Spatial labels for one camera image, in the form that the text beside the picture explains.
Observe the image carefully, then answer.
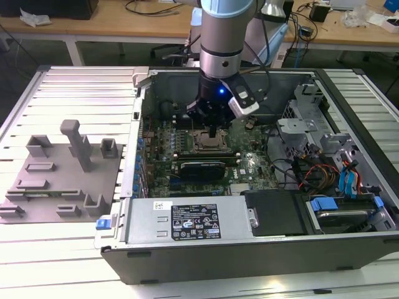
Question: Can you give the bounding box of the black cylinder part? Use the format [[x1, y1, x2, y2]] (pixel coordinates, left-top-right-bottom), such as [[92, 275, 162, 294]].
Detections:
[[160, 100, 173, 121]]

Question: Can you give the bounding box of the black camera cable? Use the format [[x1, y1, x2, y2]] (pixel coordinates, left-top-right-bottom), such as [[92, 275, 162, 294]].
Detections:
[[243, 12, 277, 103]]

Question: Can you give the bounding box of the black graphics card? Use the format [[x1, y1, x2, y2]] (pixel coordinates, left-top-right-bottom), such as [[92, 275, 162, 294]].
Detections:
[[179, 160, 227, 181]]

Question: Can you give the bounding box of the silver disk bay bracket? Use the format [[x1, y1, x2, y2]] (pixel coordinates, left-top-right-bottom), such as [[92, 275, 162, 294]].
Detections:
[[319, 133, 375, 200]]

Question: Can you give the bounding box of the green RAM stick in rack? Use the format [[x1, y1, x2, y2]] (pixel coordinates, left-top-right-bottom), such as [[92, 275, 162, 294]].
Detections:
[[23, 190, 79, 198]]

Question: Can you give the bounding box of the CPU socket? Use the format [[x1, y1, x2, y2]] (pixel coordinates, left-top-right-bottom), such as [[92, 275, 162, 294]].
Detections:
[[193, 129, 227, 153]]

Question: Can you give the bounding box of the silver finned heat sink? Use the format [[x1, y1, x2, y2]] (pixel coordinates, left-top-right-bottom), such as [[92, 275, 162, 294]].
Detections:
[[229, 183, 253, 196]]

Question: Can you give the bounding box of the small white box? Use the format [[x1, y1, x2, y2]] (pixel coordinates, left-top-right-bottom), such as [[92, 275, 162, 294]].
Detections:
[[383, 17, 399, 32]]

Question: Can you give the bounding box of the black equipment box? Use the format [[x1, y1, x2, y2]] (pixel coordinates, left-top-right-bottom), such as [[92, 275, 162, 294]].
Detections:
[[0, 0, 100, 20]]

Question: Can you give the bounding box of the crumpled white paper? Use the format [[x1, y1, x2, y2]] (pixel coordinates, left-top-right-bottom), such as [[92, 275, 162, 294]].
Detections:
[[19, 7, 52, 27]]

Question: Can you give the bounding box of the black open PC case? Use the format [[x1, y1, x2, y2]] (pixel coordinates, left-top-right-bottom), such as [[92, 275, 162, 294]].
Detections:
[[93, 67, 399, 286]]

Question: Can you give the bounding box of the black chair base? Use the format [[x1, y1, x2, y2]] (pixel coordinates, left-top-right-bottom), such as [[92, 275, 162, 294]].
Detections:
[[150, 45, 200, 65]]

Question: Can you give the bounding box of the grey plastic parts rack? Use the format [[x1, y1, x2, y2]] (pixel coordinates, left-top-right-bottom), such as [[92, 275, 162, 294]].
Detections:
[[0, 119, 125, 224]]

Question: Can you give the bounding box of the red yellow black wire bundle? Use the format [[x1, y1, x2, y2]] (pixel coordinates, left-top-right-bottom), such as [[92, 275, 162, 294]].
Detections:
[[299, 163, 341, 191]]

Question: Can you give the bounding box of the small black box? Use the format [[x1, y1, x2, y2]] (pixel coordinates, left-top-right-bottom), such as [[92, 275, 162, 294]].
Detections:
[[309, 4, 330, 22]]

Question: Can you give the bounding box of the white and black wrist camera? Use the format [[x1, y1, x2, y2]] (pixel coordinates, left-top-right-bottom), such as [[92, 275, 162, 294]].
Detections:
[[221, 74, 261, 119]]

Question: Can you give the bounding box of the black plastic shroud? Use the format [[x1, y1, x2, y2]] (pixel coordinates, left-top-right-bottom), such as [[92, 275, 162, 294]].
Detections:
[[243, 189, 308, 237]]

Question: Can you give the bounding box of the green motherboard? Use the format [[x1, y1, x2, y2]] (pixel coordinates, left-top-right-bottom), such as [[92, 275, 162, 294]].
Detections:
[[138, 115, 281, 199]]

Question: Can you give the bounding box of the clear plastic bag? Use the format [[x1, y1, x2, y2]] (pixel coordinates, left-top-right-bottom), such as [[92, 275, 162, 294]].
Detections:
[[341, 6, 389, 27]]

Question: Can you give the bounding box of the silver metal drive cage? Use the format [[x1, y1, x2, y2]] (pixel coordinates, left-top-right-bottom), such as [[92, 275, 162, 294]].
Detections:
[[276, 82, 336, 163]]

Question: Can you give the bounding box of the hard disk in blue carrier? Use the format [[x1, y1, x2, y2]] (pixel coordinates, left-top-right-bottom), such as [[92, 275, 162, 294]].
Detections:
[[307, 195, 386, 235]]

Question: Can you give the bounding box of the blue flat cable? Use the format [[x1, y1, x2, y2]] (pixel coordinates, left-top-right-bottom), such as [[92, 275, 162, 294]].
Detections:
[[338, 164, 362, 200]]

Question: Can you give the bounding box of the wooden desk white frame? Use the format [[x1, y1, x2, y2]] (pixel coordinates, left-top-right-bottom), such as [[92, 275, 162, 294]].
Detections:
[[0, 0, 399, 67]]

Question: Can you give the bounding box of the silver power supply with label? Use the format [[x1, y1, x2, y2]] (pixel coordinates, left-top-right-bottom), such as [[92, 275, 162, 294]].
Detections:
[[126, 197, 250, 245]]

